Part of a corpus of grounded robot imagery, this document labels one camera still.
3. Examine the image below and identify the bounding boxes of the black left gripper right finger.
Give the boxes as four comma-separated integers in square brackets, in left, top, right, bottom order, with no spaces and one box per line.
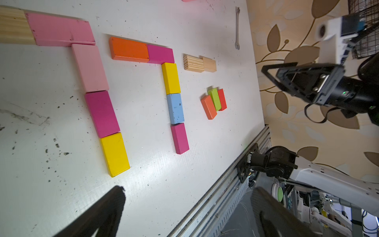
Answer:
[250,187,316,237]

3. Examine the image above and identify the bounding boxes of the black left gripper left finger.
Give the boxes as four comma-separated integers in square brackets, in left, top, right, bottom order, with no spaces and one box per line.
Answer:
[55,186,126,237]

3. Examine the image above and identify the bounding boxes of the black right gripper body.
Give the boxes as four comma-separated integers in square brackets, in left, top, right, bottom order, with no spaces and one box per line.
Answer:
[275,54,379,125]

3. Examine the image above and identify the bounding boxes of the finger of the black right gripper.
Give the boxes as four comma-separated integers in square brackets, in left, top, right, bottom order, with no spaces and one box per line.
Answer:
[261,62,298,92]

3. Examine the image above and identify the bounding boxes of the red block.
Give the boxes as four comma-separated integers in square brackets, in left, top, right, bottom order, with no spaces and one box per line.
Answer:
[218,89,227,111]

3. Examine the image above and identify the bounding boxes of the green block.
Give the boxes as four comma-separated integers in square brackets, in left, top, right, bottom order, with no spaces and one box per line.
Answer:
[208,88,222,111]

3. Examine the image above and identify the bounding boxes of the thin yellow block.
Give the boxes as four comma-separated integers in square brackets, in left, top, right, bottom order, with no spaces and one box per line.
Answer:
[100,132,130,177]

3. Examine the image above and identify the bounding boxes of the tan wood block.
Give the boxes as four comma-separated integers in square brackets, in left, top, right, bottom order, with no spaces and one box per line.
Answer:
[202,57,217,73]

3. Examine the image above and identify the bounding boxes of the orange-red block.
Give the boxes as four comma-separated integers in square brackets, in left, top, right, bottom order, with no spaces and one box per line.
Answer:
[201,95,217,120]

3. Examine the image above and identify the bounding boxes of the ridged wood block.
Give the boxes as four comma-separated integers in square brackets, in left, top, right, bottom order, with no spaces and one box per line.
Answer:
[183,55,205,73]

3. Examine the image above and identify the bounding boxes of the dark pink block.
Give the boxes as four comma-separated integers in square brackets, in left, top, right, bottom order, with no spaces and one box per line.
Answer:
[84,91,120,138]

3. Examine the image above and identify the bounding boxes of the blue block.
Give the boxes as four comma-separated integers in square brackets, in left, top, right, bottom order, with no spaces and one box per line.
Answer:
[167,93,185,124]

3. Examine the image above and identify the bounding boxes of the magenta slanted block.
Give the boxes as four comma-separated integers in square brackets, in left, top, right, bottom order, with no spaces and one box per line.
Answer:
[171,123,189,155]

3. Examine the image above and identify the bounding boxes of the light pink block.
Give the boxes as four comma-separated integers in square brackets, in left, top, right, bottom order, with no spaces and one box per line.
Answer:
[72,44,109,93]

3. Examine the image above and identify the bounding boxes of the orange block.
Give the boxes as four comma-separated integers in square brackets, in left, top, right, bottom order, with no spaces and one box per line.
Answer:
[109,37,150,63]

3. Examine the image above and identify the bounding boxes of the natural wood block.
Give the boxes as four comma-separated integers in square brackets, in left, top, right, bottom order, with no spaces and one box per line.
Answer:
[1,7,36,45]

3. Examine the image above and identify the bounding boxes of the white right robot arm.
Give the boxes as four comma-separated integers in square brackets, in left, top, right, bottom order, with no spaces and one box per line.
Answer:
[245,57,379,215]

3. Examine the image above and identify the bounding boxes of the green lidded white jar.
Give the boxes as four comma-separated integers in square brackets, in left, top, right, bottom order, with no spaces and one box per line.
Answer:
[271,183,284,203]

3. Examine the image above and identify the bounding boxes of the silver wrench on table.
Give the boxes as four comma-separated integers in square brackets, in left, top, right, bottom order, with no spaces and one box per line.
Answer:
[235,7,240,50]

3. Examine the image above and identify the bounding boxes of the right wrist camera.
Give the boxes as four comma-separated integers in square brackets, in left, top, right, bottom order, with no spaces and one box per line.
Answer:
[315,13,365,64]

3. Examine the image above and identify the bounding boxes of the black wire basket right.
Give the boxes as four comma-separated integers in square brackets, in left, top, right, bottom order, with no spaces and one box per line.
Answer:
[348,0,379,59]

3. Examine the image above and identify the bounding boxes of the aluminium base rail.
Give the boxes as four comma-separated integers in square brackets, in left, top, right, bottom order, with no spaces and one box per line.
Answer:
[168,125,270,237]

